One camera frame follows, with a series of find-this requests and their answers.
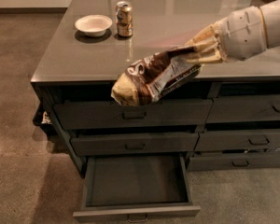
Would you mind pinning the gold soda can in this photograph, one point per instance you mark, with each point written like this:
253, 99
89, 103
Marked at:
124, 18

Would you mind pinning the top left drawer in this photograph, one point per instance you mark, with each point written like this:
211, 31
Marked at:
96, 115

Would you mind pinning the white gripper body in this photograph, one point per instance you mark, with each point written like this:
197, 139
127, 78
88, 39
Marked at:
243, 33

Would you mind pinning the dark grey drawer cabinet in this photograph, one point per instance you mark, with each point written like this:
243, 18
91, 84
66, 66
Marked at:
80, 68

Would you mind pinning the middle right drawer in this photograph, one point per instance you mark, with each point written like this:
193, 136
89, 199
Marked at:
231, 140

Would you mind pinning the white paper bowl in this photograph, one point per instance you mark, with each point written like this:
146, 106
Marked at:
93, 25

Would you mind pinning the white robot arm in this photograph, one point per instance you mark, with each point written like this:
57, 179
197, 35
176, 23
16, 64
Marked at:
271, 18

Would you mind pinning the black bin beside cabinet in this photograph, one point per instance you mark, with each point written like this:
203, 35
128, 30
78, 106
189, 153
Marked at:
39, 121

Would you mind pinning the open bottom left drawer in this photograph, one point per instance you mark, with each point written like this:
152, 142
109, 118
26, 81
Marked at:
135, 189

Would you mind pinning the middle left drawer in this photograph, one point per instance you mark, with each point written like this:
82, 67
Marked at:
130, 143

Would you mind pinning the brown chip bag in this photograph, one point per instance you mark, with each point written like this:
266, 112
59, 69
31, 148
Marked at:
146, 81

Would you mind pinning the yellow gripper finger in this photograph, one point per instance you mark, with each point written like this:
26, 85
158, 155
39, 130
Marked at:
208, 55
208, 38

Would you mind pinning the top right drawer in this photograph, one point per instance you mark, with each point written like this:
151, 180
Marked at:
245, 108

